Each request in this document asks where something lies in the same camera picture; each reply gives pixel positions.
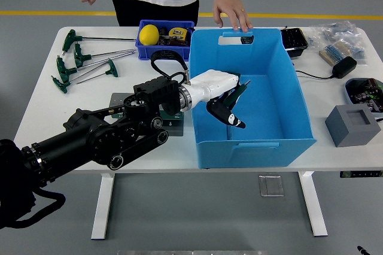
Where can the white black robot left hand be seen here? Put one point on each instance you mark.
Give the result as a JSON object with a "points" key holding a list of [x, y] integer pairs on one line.
{"points": [[215, 81]]}

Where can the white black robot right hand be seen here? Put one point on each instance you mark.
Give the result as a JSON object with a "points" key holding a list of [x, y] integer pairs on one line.
{"points": [[363, 250]]}

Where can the person's left hand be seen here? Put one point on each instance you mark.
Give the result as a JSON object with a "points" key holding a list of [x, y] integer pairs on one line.
{"points": [[230, 6]]}

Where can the light blue folding box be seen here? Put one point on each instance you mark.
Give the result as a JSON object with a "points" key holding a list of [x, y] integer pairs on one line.
{"points": [[269, 102]]}

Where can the green grey hex key holder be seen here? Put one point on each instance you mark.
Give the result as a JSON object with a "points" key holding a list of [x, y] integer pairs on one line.
{"points": [[173, 127]]}

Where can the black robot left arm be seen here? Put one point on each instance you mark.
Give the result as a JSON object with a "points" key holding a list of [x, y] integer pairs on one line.
{"points": [[74, 138]]}

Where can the dark metal tool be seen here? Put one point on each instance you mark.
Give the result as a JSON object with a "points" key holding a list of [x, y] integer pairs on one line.
{"points": [[173, 41]]}

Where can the small black device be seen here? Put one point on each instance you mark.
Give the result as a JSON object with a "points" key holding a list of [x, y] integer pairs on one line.
{"points": [[247, 39]]}

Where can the yellow tape measure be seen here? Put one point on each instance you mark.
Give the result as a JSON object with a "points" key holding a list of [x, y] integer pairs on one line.
{"points": [[176, 32]]}

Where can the dark blue plastic bin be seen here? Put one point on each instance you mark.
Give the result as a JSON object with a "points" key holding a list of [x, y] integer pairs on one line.
{"points": [[161, 50]]}

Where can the white table leg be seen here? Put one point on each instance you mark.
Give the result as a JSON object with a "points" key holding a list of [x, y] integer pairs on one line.
{"points": [[314, 207], [100, 207]]}

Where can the black round part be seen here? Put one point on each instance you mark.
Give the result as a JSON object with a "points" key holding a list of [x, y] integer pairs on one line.
{"points": [[163, 31]]}

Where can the black plastic tray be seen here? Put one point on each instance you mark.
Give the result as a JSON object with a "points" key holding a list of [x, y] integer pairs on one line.
{"points": [[294, 41]]}

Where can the yellow foam ball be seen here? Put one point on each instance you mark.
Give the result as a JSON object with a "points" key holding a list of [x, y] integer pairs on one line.
{"points": [[149, 35]]}

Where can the black table control panel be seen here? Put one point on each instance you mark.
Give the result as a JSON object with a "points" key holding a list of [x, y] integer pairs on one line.
{"points": [[362, 174]]}

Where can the clear plastic component bags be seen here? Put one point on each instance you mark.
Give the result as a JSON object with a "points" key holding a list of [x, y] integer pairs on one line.
{"points": [[338, 32]]}

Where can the taped resistor strip pack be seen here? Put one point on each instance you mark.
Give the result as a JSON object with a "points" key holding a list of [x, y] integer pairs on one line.
{"points": [[332, 51]]}

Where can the silver floor plate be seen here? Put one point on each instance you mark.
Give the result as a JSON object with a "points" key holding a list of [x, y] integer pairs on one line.
{"points": [[270, 186]]}

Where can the grey block with square recess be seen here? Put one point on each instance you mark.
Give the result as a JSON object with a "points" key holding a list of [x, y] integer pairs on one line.
{"points": [[344, 129]]}

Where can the black power adapter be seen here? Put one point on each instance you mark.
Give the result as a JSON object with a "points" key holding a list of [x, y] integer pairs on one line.
{"points": [[344, 68]]}

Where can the blue-grey tray with electronics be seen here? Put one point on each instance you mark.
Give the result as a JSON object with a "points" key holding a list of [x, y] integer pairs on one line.
{"points": [[363, 94]]}

